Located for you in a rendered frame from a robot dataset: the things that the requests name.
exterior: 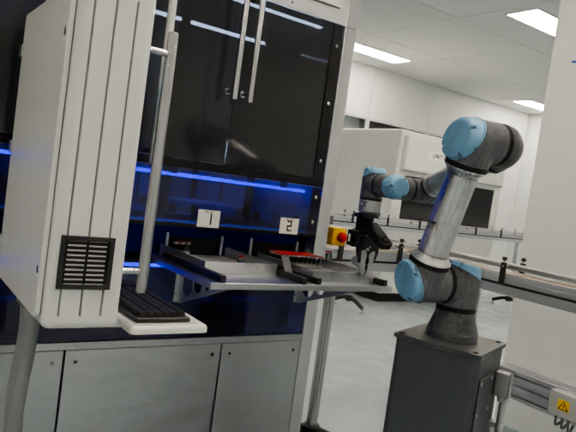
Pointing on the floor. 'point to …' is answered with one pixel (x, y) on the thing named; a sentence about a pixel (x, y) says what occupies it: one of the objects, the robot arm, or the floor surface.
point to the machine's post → (317, 245)
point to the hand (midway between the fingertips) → (364, 273)
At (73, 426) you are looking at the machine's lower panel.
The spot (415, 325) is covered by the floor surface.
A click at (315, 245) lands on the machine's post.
